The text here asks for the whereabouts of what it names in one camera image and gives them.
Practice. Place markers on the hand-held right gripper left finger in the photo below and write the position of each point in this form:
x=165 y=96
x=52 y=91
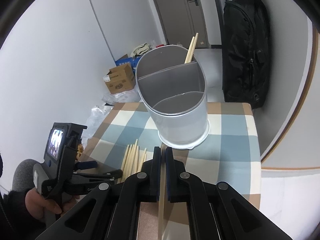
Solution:
x=157 y=175

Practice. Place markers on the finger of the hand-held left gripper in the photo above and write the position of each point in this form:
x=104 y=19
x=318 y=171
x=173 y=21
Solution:
x=110 y=174
x=87 y=165

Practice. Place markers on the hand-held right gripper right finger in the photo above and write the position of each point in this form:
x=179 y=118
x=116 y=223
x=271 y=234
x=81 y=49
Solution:
x=169 y=177

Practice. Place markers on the bunch of wooden chopsticks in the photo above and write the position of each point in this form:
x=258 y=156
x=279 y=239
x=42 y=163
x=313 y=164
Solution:
x=132 y=160

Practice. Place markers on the grey utensil holder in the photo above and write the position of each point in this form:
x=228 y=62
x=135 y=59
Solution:
x=180 y=122

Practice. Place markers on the person's left forearm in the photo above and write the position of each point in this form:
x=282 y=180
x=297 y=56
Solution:
x=12 y=217

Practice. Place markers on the person's left hand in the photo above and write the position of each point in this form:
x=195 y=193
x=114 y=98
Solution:
x=35 y=202

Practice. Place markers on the person's grey trouser leg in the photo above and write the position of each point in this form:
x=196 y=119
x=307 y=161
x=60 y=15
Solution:
x=22 y=175

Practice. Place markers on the checkered tablecloth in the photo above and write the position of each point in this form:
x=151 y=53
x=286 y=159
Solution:
x=225 y=155

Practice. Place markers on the brown cardboard box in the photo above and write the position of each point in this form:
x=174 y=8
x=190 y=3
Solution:
x=120 y=80

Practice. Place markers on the blue cardboard box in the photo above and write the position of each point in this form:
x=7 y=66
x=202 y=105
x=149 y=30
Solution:
x=125 y=61

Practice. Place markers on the beige cloth bag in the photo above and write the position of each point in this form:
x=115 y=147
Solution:
x=140 y=48

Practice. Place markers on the red plastic bag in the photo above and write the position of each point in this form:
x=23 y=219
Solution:
x=160 y=46

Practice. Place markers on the black backpack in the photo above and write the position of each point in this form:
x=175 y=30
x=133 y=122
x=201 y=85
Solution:
x=245 y=55

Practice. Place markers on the grey-brown door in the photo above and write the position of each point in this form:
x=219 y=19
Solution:
x=175 y=12

